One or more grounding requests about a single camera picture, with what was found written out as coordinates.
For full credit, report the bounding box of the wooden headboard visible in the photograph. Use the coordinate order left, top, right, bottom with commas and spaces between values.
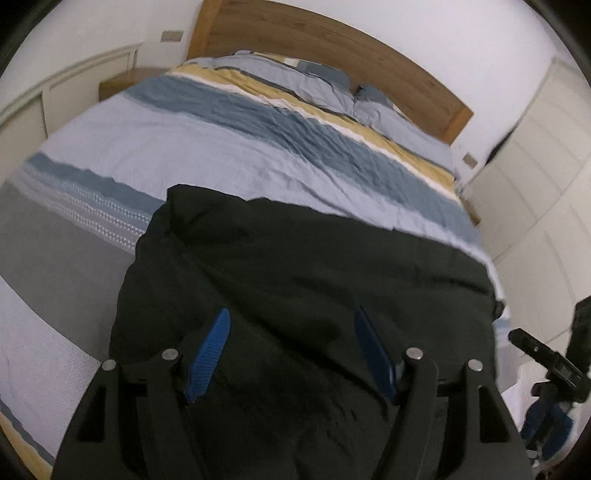
187, 0, 475, 144

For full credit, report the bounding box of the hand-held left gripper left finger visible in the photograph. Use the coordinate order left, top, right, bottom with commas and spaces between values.
51, 308, 230, 480

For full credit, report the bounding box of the person's right hand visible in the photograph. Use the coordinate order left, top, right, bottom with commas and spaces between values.
521, 394, 577, 462

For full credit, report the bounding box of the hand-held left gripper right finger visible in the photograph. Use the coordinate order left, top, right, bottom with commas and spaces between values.
355, 307, 539, 480

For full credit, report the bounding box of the striped duvet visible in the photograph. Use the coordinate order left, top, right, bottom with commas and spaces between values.
0, 55, 571, 480

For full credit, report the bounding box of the black padded jacket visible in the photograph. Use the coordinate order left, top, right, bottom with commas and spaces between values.
108, 185, 505, 480

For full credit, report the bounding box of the white wardrobe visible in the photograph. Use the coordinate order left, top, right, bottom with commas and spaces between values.
462, 59, 591, 352

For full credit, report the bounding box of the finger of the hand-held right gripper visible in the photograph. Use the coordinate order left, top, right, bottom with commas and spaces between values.
508, 329, 565, 367

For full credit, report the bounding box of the wooden nightstand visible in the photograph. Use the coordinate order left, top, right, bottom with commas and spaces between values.
459, 185, 482, 228
99, 67, 174, 101

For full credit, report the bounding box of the blue grey pillow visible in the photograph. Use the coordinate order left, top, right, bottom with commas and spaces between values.
355, 85, 454, 158
216, 49, 357, 115

